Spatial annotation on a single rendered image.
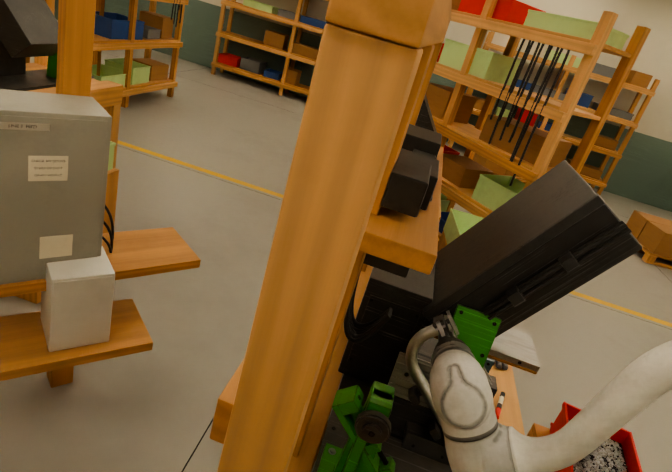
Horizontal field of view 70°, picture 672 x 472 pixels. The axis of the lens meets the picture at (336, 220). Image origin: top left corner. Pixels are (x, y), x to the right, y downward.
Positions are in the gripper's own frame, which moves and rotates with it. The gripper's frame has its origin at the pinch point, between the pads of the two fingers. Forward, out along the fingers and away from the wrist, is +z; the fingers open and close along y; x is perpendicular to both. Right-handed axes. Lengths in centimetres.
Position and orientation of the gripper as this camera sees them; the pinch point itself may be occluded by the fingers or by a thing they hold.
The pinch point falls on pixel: (445, 328)
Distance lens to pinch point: 125.7
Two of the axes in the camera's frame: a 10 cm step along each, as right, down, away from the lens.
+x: -8.9, 4.2, 1.8
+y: -4.3, -9.0, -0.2
